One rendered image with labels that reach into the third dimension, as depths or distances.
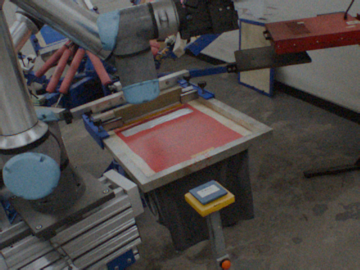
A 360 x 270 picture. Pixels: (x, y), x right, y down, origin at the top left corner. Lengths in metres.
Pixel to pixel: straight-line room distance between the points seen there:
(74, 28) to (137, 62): 0.18
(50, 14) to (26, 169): 0.33
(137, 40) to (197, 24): 0.12
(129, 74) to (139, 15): 0.12
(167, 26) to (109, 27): 0.11
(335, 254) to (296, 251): 0.23
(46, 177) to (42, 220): 0.20
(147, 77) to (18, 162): 0.30
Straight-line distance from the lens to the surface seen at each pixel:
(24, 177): 0.92
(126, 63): 0.87
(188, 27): 0.89
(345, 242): 2.75
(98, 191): 1.13
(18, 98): 0.89
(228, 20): 0.89
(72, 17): 0.97
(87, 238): 1.18
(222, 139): 1.89
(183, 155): 1.82
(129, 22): 0.85
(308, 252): 2.69
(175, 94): 2.23
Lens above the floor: 1.83
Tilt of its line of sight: 26 degrees down
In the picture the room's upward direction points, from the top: 12 degrees counter-clockwise
